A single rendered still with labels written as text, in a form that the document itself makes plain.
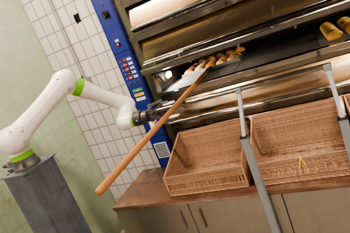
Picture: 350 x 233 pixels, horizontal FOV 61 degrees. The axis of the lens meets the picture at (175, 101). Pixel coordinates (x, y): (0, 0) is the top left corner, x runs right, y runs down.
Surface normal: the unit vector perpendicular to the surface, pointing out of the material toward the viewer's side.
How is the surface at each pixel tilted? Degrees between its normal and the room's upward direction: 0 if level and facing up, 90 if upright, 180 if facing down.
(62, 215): 90
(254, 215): 90
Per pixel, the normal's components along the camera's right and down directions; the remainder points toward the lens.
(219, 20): -0.44, 0.01
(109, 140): -0.33, 0.34
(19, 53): 0.87, -0.24
